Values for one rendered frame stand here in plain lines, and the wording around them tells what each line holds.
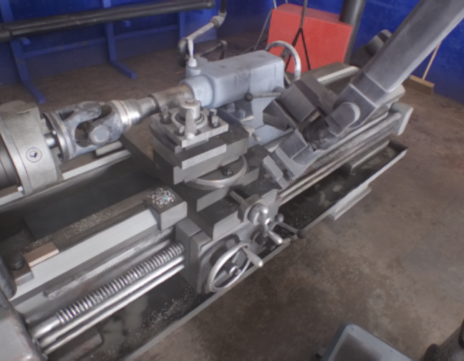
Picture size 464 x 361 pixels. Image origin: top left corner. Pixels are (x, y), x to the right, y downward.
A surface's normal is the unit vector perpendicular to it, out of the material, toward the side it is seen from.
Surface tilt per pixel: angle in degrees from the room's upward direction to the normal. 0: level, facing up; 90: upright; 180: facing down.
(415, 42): 91
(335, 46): 90
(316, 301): 0
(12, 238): 0
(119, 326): 0
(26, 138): 49
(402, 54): 91
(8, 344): 32
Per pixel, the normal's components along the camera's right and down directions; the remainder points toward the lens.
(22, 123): 0.43, -0.37
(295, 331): 0.08, -0.76
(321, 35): -0.46, 0.54
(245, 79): 0.68, 0.46
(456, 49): -0.73, 0.39
